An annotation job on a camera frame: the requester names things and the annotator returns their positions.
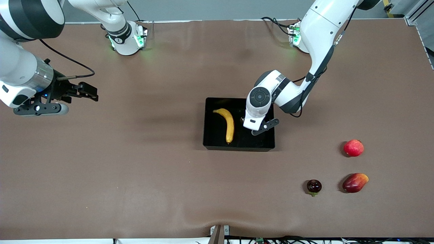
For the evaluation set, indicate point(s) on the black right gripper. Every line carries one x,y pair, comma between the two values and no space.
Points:
62,90

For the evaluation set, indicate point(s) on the yellow banana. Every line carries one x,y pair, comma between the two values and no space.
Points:
230,125

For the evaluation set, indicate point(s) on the black plastic box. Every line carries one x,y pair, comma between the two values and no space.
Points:
254,142

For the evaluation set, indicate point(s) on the red pomegranate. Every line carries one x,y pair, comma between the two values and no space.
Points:
353,148

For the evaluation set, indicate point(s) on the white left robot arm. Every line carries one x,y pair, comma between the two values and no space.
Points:
322,30

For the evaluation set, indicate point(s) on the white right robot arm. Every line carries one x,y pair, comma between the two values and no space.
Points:
20,67

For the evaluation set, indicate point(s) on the brown table mat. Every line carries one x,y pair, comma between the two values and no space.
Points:
135,186

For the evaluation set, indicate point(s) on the dark purple mangosteen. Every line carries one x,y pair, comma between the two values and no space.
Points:
314,185

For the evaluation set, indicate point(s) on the red mango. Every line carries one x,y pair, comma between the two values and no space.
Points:
354,183

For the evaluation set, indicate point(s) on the aluminium frame profile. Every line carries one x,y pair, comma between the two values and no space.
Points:
418,12

